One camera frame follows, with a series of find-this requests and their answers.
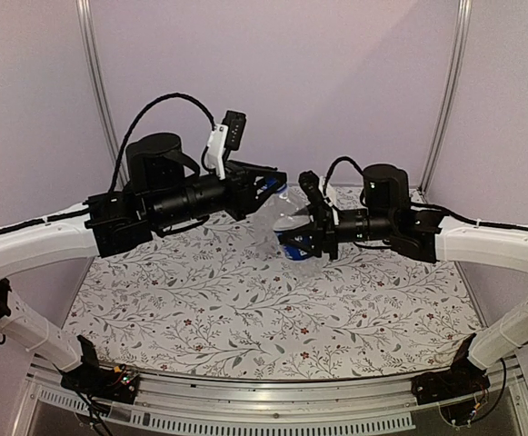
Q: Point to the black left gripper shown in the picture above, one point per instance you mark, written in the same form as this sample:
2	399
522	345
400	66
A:
242	176

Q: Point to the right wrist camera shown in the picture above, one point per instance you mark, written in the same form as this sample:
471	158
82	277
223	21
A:
319	193

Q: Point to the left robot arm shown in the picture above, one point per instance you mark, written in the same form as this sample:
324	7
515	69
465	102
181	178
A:
167	194

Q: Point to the right aluminium corner post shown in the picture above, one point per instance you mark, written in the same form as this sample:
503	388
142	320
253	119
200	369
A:
458	49

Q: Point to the clear bottle with blue label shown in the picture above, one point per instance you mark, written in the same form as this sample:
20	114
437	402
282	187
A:
285	204

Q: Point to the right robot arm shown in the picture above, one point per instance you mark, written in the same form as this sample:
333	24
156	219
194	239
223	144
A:
422	232

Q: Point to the left aluminium corner post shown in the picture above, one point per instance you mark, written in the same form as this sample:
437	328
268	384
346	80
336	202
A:
87	31

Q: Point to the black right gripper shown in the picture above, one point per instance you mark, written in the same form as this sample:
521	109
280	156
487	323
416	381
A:
323	231

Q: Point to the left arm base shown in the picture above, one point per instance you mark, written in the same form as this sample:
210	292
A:
119	384

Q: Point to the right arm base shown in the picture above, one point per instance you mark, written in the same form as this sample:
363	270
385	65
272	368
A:
456	381

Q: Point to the blue bottle cap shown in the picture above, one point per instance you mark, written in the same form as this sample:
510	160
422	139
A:
274	185

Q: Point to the aluminium front rail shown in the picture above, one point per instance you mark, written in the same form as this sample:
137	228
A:
181	404

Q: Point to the aluminium corner post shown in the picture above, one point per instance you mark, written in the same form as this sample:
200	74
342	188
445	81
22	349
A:
87	31
458	49

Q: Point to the small clear bottle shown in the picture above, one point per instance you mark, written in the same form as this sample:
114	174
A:
263	227

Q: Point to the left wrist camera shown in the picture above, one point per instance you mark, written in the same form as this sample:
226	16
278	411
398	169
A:
224	139

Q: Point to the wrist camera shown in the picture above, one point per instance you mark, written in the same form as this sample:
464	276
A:
224	139
319	193

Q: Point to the floral tablecloth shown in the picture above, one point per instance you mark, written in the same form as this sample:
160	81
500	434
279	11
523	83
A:
222	301

